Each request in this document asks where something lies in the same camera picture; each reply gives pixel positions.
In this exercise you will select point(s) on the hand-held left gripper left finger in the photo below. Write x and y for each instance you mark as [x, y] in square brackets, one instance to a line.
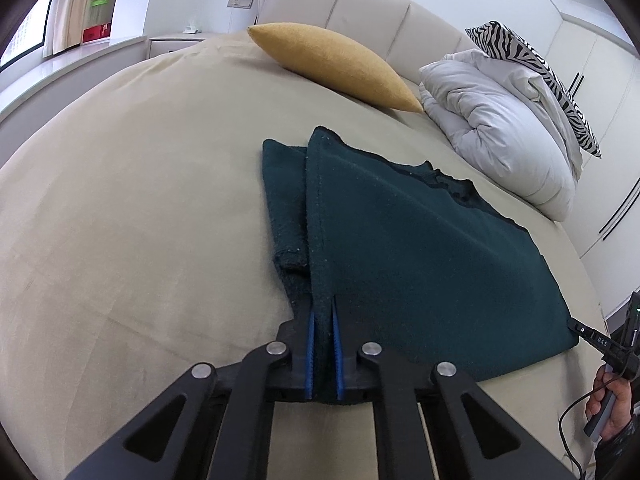
[310, 355]

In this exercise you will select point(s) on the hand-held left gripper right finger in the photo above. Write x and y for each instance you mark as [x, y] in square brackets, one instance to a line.
[339, 360]

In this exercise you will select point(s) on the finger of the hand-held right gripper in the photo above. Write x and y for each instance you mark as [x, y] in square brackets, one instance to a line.
[587, 334]

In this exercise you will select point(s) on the dark green knit sweater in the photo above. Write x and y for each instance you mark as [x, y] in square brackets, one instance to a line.
[410, 245]

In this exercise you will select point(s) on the person's right forearm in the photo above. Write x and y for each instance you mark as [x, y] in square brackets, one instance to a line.
[620, 455]

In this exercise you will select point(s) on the person's right hand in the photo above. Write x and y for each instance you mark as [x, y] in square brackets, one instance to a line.
[622, 405]

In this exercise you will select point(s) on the white folded duvet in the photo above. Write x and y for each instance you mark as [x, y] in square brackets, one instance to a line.
[505, 135]

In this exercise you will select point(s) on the white wardrobe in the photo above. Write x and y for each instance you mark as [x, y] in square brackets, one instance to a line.
[600, 110]

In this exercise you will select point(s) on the bed with beige sheet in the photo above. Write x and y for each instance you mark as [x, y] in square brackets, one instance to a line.
[140, 200]

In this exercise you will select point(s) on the zebra print pillow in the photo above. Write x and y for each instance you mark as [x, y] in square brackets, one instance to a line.
[530, 55]

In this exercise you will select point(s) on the yellow pillow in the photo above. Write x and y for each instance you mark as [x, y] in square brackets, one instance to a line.
[335, 60]

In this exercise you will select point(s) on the white nightstand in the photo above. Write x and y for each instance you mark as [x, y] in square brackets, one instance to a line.
[175, 44]

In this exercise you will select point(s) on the cream padded headboard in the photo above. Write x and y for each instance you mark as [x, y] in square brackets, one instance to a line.
[370, 10]

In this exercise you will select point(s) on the white window ledge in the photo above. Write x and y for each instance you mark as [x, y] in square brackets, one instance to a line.
[70, 70]

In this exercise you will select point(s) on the red box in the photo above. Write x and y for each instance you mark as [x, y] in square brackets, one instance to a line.
[96, 33]

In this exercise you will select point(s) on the green container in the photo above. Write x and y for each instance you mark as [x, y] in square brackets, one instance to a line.
[101, 3]

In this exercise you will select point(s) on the beige curtain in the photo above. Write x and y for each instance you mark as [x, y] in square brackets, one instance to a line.
[72, 5]

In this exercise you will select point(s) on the black framed window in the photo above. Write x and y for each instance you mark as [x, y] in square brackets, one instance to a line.
[27, 30]

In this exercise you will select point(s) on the wall socket panel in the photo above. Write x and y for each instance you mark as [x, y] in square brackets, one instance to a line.
[240, 2]

